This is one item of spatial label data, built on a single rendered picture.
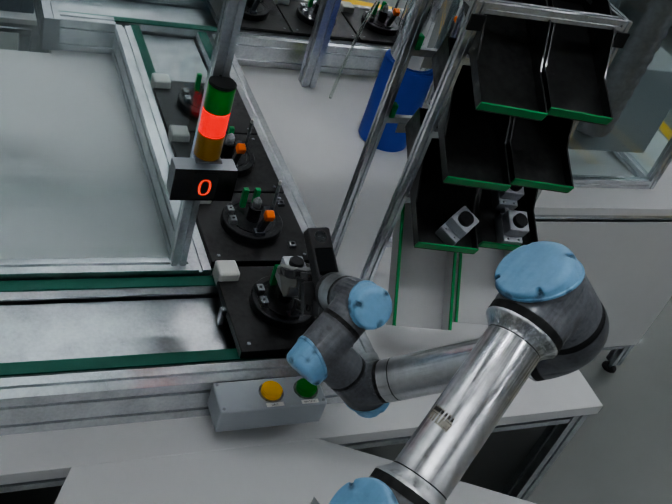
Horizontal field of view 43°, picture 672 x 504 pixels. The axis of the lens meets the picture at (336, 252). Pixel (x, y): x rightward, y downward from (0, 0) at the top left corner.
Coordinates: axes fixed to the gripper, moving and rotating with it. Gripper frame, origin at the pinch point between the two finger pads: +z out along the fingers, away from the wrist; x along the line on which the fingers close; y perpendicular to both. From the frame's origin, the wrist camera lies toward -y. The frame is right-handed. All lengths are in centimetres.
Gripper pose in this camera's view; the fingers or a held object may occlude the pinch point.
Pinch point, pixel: (294, 265)
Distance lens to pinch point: 170.2
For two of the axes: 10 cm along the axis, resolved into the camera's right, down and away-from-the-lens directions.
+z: -4.2, -1.2, 9.0
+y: -0.4, 9.9, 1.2
